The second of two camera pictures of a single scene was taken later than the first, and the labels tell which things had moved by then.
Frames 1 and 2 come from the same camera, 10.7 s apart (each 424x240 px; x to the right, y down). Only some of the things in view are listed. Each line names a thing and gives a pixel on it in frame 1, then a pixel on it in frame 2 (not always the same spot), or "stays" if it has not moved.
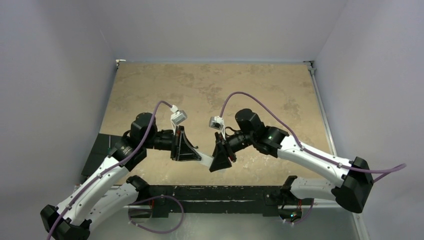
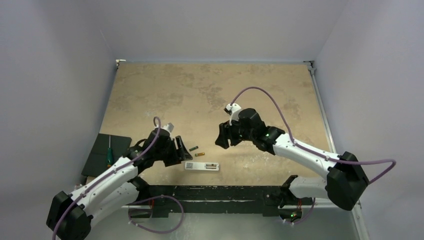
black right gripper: (226, 148) to (230, 131)
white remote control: (206, 160) to (201, 166)
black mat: (99, 152) stays
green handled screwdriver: (109, 149) stays
